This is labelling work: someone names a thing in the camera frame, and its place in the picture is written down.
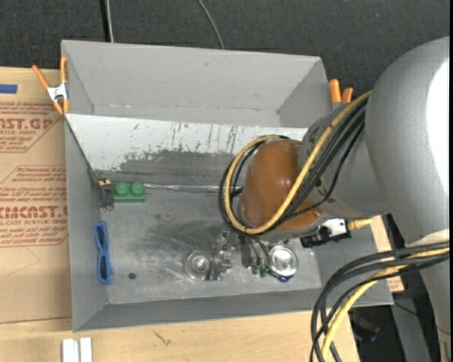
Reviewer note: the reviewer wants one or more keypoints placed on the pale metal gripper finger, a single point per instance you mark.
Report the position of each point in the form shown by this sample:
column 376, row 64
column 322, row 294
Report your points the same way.
column 225, row 239
column 222, row 263

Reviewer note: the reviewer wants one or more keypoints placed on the grey metal bin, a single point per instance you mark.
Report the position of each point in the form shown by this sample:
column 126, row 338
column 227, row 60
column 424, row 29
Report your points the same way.
column 166, row 232

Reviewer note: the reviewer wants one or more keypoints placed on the clear thin rod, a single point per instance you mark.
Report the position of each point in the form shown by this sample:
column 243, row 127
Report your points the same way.
column 181, row 188

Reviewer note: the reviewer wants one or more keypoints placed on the green toy block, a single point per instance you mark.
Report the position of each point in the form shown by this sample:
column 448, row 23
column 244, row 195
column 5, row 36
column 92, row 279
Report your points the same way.
column 129, row 192

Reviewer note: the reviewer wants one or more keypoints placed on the blue sunglasses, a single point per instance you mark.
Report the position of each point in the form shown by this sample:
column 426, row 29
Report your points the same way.
column 103, row 253

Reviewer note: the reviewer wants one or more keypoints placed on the black and yellow small tool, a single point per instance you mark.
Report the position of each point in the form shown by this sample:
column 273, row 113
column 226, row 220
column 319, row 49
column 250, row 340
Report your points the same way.
column 106, row 194

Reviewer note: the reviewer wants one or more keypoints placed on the brown cardboard board red print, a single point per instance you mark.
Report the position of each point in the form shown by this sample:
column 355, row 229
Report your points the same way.
column 26, row 202

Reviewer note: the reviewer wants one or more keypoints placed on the black cylinder on white bracket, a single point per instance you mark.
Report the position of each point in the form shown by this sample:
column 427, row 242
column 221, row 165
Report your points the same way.
column 324, row 234

